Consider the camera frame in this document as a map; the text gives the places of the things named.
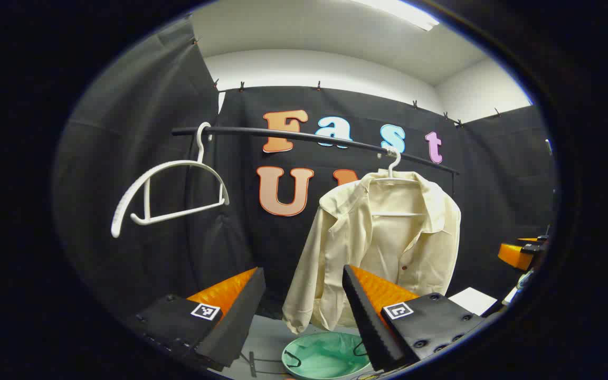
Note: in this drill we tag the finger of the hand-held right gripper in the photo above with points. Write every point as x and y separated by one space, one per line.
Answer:
512 254

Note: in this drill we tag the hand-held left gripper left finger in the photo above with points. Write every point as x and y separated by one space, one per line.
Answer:
238 316

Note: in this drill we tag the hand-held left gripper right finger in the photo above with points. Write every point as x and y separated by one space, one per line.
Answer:
367 322

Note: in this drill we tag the green laundry hamper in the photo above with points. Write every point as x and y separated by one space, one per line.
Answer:
325 356

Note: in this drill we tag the cream long-sleeved shirt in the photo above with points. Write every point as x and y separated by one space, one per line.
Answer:
346 237

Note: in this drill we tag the white plastic hanger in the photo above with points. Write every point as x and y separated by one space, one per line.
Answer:
391 170
200 145

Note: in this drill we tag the black clothes rack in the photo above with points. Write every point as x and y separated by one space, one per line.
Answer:
240 131

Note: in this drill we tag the white paper sheet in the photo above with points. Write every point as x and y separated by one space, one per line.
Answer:
473 301

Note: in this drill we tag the black backdrop cloth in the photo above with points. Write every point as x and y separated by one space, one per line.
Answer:
283 248

